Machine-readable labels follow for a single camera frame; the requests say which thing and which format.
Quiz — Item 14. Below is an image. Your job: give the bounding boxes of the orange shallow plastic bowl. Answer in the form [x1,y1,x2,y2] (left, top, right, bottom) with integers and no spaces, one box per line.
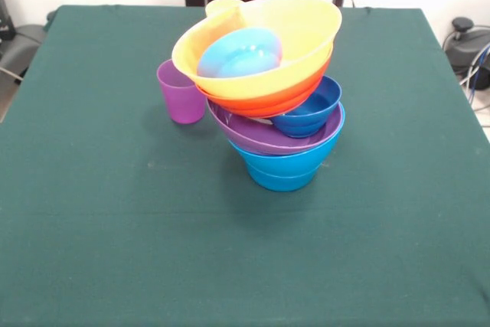
[194,45,334,119]

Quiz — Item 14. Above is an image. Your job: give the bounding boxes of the purple plastic cup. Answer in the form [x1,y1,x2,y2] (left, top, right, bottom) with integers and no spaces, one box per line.
[156,59,207,125]

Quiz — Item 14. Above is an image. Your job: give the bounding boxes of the small light blue bowl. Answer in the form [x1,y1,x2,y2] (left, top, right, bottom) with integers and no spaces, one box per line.
[247,168,319,192]

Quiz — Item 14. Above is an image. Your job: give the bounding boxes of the small dark blue bowl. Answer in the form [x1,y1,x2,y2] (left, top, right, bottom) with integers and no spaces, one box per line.
[270,76,343,139]

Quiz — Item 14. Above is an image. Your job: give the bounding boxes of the blue cable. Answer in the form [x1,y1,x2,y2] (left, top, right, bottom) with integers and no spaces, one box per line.
[469,44,490,93]

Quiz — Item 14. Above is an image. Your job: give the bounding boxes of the dark green tablecloth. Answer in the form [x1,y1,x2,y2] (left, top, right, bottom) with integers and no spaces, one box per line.
[0,5,490,327]

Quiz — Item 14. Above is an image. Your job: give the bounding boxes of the small cyan plastic bowl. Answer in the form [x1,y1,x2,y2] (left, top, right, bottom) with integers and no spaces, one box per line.
[196,27,284,78]

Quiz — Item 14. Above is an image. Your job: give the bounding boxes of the yellow plastic cup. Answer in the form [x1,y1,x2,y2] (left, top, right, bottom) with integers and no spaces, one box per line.
[204,0,243,18]

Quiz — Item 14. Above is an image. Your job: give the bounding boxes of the medium light blue bowl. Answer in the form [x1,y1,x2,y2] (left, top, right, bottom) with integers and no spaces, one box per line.
[228,103,346,179]

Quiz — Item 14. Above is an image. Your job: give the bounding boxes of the large yellow plastic bowl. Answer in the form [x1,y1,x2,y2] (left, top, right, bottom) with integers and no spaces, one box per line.
[171,0,343,100]

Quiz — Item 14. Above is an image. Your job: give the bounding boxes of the large purple plastic bowl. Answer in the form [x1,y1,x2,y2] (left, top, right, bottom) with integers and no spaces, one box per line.
[206,100,345,156]

